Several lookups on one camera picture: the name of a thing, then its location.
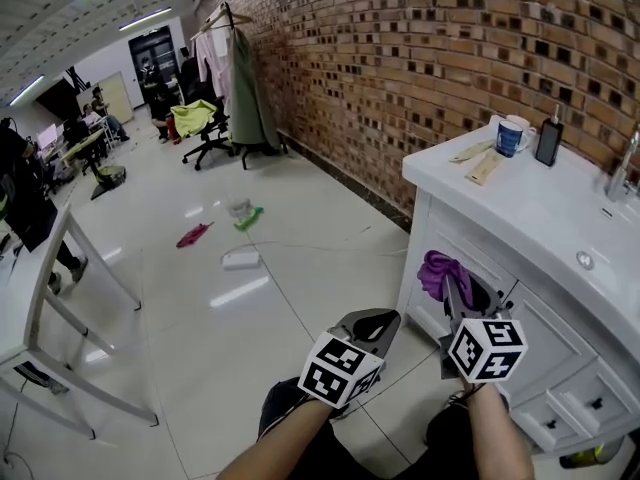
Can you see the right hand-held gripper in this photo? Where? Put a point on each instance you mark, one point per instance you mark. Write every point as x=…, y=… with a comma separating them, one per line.
x=485, y=350

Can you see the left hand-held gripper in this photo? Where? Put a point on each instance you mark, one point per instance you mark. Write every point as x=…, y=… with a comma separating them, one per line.
x=340, y=368

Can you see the white cabinet door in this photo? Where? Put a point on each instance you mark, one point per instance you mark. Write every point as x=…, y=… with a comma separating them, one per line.
x=550, y=338
x=480, y=263

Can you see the purple cloth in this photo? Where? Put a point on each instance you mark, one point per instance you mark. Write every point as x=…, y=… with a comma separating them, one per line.
x=440, y=268

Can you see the person's left forearm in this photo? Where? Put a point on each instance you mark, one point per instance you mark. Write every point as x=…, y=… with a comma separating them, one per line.
x=285, y=448

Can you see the person's right forearm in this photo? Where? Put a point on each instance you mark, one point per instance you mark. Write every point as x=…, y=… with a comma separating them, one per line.
x=495, y=433

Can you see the white drawer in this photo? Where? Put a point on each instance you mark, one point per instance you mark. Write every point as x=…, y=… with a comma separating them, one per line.
x=580, y=393
x=535, y=423

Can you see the red cloth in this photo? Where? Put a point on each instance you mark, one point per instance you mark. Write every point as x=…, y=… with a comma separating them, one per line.
x=192, y=236

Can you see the dark double door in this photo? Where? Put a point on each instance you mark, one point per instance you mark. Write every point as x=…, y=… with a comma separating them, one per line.
x=160, y=48

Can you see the person's left leg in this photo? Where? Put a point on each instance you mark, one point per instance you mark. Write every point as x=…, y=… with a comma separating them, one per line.
x=280, y=403

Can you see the person's leg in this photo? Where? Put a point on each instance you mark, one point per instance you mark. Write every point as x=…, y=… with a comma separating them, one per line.
x=445, y=428
x=280, y=403

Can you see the chrome sink drain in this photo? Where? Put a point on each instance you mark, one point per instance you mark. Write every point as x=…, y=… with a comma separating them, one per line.
x=585, y=260

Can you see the person's right leg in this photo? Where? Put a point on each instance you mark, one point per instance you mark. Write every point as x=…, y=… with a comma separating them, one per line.
x=445, y=428

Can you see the black drawer knob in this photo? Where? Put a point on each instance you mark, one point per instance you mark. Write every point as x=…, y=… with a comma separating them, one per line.
x=552, y=424
x=596, y=403

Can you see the white power strip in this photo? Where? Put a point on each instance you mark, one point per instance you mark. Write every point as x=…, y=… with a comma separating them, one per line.
x=241, y=261

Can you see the green spray bottle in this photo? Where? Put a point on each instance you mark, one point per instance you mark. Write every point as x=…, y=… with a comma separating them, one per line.
x=248, y=219

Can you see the blue ceramic mug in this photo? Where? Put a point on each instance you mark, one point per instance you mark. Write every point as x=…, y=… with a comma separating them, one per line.
x=509, y=140

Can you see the clear plastic bowl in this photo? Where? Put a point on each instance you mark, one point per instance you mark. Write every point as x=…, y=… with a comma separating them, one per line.
x=239, y=207

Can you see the black phone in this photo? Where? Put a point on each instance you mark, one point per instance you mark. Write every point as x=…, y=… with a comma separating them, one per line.
x=549, y=143

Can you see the chrome faucet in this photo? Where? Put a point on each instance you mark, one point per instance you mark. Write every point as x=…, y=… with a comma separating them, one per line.
x=620, y=178

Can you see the black office chair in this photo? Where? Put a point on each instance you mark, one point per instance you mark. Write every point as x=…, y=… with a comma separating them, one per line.
x=210, y=143

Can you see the yellow-green garment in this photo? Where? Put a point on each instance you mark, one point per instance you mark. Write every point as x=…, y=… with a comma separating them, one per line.
x=192, y=118

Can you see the red fire extinguisher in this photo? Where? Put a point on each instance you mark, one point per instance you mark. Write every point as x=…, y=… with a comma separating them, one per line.
x=174, y=130

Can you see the green black bag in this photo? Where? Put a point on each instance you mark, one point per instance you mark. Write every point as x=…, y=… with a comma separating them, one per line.
x=110, y=178

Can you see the pink hanging garment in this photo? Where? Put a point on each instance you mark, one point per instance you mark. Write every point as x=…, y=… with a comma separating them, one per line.
x=212, y=63

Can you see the black garment rack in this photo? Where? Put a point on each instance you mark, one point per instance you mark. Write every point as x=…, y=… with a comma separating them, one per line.
x=228, y=15

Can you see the ceiling light tube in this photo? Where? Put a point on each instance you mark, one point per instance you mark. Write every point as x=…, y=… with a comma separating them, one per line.
x=145, y=19
x=26, y=90

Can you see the white frame table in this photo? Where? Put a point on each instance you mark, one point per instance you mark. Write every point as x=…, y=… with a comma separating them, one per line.
x=30, y=293

